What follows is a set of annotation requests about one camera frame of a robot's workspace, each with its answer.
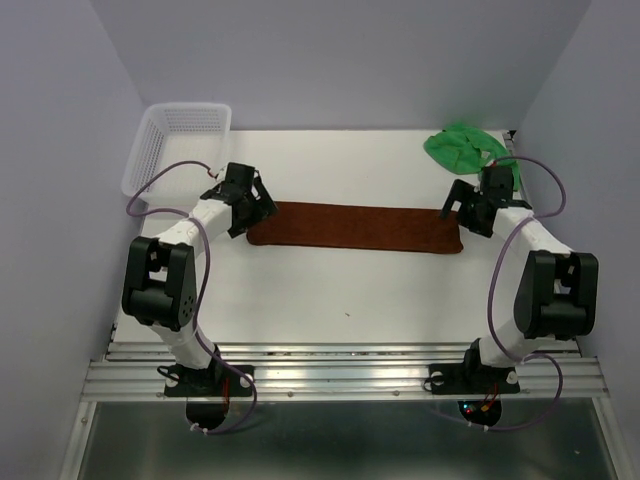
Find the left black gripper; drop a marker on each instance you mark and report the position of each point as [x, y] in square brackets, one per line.
[262, 207]

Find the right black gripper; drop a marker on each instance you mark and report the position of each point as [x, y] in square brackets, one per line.
[460, 191]

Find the brown microfiber towel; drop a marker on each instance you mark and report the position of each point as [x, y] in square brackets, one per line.
[358, 227]

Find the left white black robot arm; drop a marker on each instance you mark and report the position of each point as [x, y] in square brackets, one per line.
[166, 275]

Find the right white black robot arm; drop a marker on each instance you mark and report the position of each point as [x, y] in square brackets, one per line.
[557, 293]

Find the green microfiber towel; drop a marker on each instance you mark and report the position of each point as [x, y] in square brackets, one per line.
[464, 150]

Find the white perforated plastic basket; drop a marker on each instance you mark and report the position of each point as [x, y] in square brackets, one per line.
[174, 144]

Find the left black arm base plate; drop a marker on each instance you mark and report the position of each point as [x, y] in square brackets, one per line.
[215, 381]

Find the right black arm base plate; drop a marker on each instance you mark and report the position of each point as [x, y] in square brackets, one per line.
[458, 380]

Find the aluminium extrusion rail frame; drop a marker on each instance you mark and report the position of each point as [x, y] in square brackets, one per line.
[340, 342]

